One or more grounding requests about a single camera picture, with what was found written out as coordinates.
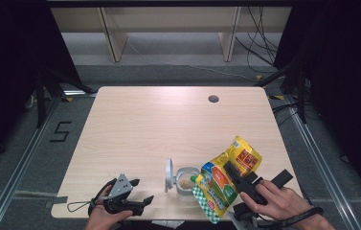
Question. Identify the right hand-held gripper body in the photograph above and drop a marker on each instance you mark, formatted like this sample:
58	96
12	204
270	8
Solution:
282	178

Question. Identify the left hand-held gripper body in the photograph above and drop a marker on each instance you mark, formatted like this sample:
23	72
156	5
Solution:
120	188

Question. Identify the yellow spout pouch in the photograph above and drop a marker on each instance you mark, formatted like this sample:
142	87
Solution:
216	188

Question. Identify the grey lidded seasoning jar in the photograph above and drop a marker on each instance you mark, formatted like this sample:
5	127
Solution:
181	191

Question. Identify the person's right hand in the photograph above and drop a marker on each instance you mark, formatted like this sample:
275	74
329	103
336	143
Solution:
280	201

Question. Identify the person's left hand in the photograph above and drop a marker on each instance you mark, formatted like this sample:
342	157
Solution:
100	220

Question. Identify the beige seasoning granules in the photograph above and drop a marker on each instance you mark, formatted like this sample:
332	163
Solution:
186	183

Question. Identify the yellow black tape piece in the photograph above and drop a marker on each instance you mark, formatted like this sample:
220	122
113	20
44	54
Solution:
259	77
276	97
69	99

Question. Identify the black metal stand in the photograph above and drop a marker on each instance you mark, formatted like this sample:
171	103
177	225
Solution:
302	96
40	102

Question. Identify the grey floor tape strip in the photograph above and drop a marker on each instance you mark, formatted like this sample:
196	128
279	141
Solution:
25	194

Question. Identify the dark curtain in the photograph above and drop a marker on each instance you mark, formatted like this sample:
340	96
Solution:
9	80
344	96

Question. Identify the light wooden shelf unit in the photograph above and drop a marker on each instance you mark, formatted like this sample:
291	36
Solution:
168	19

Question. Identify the aluminium floor rail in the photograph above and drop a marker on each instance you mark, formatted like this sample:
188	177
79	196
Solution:
18	169
325	166

